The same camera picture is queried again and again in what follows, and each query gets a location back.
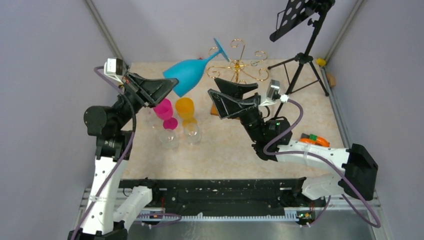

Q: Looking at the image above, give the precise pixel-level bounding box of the magenta wine glass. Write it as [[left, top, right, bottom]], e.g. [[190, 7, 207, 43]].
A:
[[153, 98, 178, 130]]

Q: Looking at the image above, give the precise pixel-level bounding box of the orange tape dispenser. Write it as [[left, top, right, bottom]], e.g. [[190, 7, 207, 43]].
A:
[[299, 133, 330, 148]]

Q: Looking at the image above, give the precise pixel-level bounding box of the clear glass front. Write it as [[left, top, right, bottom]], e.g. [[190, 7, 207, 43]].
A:
[[183, 123, 201, 145]]

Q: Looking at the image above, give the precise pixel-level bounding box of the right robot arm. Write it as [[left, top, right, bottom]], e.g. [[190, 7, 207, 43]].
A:
[[208, 78, 378, 206]]

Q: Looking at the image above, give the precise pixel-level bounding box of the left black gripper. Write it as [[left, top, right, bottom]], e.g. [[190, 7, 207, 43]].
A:
[[112, 71, 179, 131]]

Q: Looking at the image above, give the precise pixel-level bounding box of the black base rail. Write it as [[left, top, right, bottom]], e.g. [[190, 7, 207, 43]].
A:
[[119, 178, 326, 217]]

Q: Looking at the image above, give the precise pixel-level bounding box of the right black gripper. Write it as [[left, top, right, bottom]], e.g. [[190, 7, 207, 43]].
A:
[[209, 78, 266, 143]]

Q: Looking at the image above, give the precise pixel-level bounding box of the yellow corner clamp right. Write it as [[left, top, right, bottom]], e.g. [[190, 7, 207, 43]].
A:
[[316, 58, 327, 67]]

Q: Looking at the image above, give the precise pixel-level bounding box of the black music stand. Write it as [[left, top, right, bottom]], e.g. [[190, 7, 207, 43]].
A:
[[268, 0, 336, 118]]

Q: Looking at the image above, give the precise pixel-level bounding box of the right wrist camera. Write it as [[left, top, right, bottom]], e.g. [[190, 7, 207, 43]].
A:
[[259, 79, 289, 107]]

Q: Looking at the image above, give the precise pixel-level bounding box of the gold wire glass rack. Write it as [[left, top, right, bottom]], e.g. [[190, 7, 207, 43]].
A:
[[206, 38, 271, 117]]

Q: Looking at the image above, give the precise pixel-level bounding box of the yellow wine glass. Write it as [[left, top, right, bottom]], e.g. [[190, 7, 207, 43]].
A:
[[175, 97, 198, 127]]

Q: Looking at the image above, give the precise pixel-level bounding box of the clear glass back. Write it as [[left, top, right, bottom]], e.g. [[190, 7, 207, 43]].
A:
[[158, 129, 179, 149]]

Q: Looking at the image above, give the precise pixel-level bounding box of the blue wine glass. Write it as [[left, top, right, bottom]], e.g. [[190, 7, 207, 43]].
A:
[[162, 38, 230, 98]]

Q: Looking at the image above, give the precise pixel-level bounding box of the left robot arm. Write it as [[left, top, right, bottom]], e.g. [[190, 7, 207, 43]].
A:
[[68, 72, 178, 240]]

